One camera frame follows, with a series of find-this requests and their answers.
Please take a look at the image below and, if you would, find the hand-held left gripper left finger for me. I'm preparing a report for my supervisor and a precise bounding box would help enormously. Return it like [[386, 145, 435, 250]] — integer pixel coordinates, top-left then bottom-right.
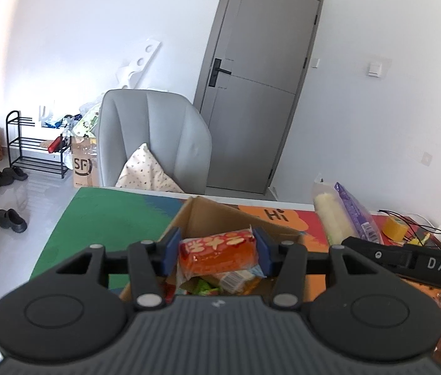
[[54, 227, 183, 312]]

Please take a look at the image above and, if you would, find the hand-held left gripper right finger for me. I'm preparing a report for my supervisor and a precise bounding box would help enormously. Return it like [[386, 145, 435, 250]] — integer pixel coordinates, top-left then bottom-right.
[[252, 227, 384, 310]]

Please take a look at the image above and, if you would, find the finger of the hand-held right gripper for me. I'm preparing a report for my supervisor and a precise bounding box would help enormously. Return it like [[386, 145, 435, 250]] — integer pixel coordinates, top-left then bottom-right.
[[341, 235, 413, 273]]

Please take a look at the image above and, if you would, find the orange snack packet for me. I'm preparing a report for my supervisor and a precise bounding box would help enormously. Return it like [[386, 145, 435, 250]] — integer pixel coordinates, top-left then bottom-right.
[[177, 230, 260, 280]]

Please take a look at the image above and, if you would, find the cardboard box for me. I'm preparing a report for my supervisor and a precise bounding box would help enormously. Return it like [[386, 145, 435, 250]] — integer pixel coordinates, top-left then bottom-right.
[[119, 196, 312, 310]]

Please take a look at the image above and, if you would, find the purple and clear snack packet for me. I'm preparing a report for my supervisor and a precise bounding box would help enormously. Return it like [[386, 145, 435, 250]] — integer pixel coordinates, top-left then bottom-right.
[[313, 176, 384, 248]]

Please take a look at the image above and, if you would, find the yellow tape roll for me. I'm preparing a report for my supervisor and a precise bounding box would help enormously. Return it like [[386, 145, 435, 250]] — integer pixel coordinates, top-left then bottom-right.
[[383, 216, 408, 242]]

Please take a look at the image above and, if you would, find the bright green candy packet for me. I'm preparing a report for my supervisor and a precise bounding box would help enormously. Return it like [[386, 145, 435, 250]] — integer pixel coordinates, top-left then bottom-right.
[[191, 277, 221, 296]]

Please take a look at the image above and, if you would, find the colourful cartoon table mat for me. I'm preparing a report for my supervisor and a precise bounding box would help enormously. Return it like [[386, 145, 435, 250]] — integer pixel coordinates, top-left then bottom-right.
[[29, 187, 441, 315]]

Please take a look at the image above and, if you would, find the white dotted pillow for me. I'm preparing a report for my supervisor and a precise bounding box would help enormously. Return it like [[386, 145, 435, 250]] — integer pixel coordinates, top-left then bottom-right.
[[116, 143, 185, 193]]

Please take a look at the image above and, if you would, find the grey upholstered chair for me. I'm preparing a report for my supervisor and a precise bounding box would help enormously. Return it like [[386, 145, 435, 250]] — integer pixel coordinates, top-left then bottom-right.
[[99, 89, 212, 196]]

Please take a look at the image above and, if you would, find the brown printed carton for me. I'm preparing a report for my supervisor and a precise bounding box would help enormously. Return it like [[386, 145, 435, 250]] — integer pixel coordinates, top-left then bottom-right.
[[72, 135, 100, 188]]

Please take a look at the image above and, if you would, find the grey door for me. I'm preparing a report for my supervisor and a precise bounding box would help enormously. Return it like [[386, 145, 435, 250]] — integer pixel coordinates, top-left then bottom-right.
[[194, 0, 325, 196]]

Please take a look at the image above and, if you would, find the yellow printed bag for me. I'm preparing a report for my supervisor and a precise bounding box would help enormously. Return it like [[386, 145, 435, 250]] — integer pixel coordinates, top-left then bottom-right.
[[76, 102, 102, 138]]

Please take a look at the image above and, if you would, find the red object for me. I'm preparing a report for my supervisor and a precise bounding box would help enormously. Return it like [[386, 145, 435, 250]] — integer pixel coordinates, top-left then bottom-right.
[[48, 134, 70, 154]]

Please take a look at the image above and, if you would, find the black shoe rack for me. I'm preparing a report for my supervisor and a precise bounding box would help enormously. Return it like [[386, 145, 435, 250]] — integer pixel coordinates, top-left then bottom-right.
[[5, 111, 73, 179]]

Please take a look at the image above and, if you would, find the white plastic item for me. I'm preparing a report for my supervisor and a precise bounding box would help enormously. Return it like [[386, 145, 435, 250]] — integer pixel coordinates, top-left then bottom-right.
[[38, 105, 55, 128]]

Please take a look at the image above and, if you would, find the white foam board with holes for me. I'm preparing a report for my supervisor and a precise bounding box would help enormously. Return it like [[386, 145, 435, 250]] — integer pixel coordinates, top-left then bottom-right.
[[116, 39, 163, 90]]

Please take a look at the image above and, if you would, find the tangle of black cables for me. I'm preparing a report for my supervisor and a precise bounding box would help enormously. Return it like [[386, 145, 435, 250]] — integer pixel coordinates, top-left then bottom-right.
[[377, 210, 441, 253]]

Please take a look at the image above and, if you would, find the black door handle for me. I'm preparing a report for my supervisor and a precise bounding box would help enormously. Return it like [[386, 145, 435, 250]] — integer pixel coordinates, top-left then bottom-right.
[[210, 58, 232, 88]]

